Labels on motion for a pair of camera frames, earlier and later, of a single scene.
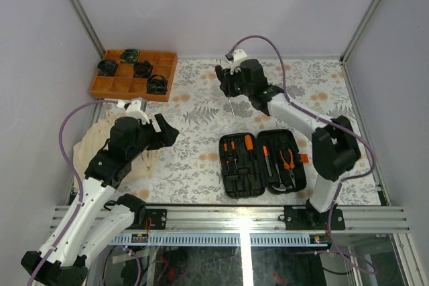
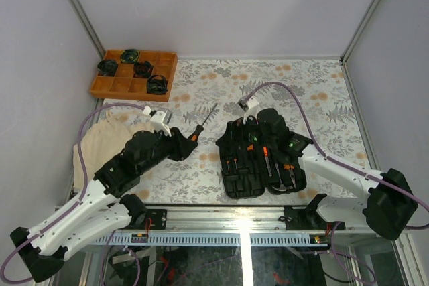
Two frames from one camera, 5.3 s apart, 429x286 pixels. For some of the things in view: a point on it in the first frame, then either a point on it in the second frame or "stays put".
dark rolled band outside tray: (106, 67) stays put
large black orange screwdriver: (232, 109) → (198, 129)
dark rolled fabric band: (157, 84) stays put
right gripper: (228, 79) → (237, 130)
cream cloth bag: (93, 141) stays put
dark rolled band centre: (142, 69) stays put
